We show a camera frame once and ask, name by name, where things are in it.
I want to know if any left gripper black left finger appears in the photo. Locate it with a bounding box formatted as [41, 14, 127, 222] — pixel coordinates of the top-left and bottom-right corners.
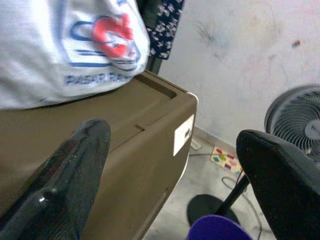
[0, 118, 112, 240]

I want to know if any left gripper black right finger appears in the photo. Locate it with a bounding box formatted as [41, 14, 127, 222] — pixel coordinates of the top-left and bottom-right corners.
[235, 129, 320, 240]

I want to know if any grey standing fan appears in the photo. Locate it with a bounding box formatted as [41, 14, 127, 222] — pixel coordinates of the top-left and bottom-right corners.
[186, 84, 320, 230]

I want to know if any brown plastic cabinet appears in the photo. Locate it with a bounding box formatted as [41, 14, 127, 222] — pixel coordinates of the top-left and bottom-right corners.
[0, 69, 200, 240]

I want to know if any purple round object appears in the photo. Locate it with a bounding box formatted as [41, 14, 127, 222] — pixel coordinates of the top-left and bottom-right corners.
[187, 214, 254, 240]

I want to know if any white power socket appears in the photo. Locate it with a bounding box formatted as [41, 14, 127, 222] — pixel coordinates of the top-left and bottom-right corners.
[190, 139, 203, 152]

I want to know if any white cabinet label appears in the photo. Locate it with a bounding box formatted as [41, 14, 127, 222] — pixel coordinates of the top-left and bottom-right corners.
[173, 114, 196, 157]

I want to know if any white sack with red logo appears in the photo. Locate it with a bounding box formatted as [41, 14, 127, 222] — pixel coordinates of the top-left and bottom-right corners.
[0, 0, 152, 111]

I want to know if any dark floral cloth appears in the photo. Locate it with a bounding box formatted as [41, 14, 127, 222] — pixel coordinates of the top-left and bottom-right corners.
[146, 0, 186, 61]

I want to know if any grey floor cable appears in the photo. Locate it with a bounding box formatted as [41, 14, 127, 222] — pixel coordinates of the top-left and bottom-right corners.
[221, 172, 265, 240]

